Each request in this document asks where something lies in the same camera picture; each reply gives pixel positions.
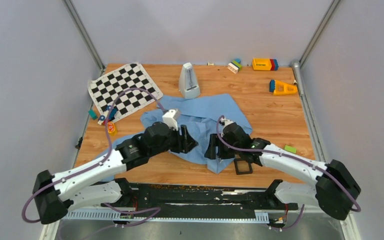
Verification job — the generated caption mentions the grey pipe in corner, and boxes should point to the grey pipe in corner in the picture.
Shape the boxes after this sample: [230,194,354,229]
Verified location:
[290,59,304,97]

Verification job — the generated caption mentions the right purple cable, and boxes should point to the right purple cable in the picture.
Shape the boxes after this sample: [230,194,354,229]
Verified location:
[215,115,362,232]

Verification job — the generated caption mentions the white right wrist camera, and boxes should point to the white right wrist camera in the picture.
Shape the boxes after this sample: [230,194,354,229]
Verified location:
[218,116,237,131]

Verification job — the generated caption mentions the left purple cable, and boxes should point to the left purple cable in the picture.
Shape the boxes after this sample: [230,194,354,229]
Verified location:
[21,87,168,229]

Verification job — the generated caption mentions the small green block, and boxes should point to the small green block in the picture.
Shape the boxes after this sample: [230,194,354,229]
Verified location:
[284,145,297,154]

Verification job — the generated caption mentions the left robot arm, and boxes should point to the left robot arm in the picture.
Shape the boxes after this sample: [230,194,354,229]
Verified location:
[33,121,198,225]

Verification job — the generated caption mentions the light blue shirt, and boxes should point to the light blue shirt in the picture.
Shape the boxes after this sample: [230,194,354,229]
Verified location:
[97,93,254,182]

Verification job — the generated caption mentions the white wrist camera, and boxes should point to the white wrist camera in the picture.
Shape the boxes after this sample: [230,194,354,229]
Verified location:
[218,116,237,131]
[162,108,181,131]

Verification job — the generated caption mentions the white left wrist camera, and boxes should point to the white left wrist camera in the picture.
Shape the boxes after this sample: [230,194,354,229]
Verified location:
[162,108,181,131]

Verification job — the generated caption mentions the purple cable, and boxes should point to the purple cable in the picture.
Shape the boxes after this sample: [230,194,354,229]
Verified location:
[21,87,168,229]
[215,115,362,232]

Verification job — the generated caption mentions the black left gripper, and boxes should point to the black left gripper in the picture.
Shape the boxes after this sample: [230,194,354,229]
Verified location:
[150,123,199,157]

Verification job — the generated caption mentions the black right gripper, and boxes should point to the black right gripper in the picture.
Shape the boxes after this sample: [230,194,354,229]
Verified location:
[204,134,241,161]

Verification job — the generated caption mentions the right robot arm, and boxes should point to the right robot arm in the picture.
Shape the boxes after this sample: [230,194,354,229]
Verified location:
[204,118,362,221]

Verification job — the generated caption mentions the white metronome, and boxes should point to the white metronome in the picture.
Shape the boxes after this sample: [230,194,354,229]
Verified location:
[178,62,201,99]

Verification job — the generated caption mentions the teal small block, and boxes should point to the teal small block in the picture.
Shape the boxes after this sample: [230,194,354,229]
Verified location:
[88,109,98,120]

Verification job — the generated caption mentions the black white checkerboard mat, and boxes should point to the black white checkerboard mat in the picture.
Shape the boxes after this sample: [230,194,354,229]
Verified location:
[87,63,163,122]

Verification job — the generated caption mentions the right black square frame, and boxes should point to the right black square frame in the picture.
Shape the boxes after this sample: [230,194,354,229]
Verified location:
[233,158,253,175]

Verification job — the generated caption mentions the yellow blue toy wedge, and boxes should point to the yellow blue toy wedge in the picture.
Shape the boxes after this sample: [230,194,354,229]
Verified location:
[269,79,298,96]

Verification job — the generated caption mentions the yellow round toy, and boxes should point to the yellow round toy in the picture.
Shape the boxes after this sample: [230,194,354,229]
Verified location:
[106,121,118,136]

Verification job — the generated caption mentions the white green blue blocks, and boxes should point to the white green blue blocks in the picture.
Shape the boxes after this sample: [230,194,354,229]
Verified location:
[227,58,243,74]

